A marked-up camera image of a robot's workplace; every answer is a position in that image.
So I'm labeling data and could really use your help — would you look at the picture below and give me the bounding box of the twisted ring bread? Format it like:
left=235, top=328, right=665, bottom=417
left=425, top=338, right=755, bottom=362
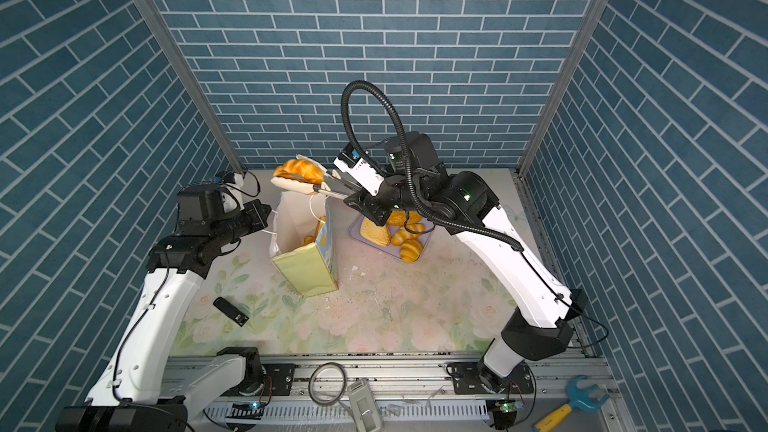
left=273, top=159, right=325, bottom=185

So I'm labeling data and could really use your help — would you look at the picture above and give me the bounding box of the long glazed loaf bread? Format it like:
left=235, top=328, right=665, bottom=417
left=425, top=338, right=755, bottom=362
left=303, top=216, right=326, bottom=247

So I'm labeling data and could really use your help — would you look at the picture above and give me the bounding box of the paper bag with floral sides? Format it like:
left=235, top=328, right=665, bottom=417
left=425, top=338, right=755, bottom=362
left=269, top=191, right=338, bottom=297

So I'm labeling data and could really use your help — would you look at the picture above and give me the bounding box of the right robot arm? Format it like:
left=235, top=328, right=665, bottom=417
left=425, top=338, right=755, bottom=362
left=334, top=132, right=586, bottom=392

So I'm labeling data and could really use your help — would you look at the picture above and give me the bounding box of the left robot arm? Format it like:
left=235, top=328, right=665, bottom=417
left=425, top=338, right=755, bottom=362
left=55, top=173, right=271, bottom=431

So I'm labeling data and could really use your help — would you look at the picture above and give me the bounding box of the sesame oval bread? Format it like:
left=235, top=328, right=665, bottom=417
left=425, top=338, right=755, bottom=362
left=387, top=210, right=423, bottom=227

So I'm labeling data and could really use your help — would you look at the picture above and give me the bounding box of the triangular toast bread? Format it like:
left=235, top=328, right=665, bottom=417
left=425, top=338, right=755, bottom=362
left=360, top=218, right=391, bottom=247

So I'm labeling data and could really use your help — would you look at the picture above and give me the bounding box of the striped croissant roll middle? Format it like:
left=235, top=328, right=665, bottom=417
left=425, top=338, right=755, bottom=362
left=391, top=222, right=426, bottom=247

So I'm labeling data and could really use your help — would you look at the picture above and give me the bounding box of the lilac plastic tray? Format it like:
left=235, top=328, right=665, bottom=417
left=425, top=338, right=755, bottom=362
left=348, top=210, right=434, bottom=263

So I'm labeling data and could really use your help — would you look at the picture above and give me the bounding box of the striped round roll near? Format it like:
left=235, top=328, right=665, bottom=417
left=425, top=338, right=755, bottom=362
left=399, top=239, right=423, bottom=263

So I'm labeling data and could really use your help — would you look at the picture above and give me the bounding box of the black clip on mat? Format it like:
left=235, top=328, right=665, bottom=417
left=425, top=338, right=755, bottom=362
left=213, top=296, right=249, bottom=327

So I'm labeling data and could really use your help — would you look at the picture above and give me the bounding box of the floral table mat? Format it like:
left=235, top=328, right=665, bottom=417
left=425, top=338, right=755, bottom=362
left=172, top=200, right=515, bottom=356

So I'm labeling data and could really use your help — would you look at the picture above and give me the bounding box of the grey handheld device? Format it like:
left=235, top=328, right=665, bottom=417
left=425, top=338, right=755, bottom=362
left=347, top=378, right=383, bottom=432

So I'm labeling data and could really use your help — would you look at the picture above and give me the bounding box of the blue yellow toy wrench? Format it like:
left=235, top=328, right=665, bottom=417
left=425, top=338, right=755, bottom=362
left=533, top=375, right=609, bottom=432

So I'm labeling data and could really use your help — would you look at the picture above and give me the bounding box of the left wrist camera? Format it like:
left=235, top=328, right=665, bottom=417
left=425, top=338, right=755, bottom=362
left=214, top=171, right=244, bottom=213

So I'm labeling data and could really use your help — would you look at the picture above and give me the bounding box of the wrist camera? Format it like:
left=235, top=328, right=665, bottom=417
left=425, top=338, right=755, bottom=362
left=214, top=171, right=244, bottom=213
left=334, top=143, right=384, bottom=196

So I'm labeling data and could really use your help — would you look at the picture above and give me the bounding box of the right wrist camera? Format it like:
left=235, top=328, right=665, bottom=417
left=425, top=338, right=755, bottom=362
left=334, top=143, right=384, bottom=196

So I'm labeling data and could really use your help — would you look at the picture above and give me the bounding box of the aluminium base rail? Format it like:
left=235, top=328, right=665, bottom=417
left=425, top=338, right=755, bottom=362
left=162, top=353, right=633, bottom=431

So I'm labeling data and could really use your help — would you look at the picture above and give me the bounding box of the grey cable loop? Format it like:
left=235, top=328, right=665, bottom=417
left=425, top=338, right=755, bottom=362
left=308, top=362, right=349, bottom=407

